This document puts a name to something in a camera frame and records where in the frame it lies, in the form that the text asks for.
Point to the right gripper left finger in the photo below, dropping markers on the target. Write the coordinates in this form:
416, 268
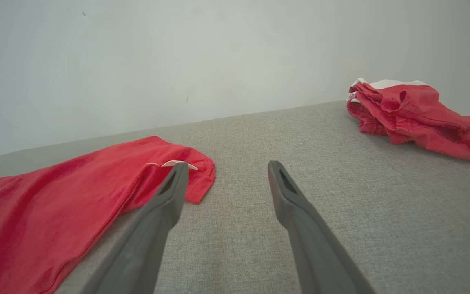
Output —
145, 245

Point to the red shorts white side stripe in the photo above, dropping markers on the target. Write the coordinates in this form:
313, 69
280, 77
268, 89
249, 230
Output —
418, 114

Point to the red basketball jersey number 23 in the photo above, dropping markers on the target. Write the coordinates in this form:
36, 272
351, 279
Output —
35, 216

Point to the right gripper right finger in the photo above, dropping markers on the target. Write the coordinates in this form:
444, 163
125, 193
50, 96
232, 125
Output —
312, 245

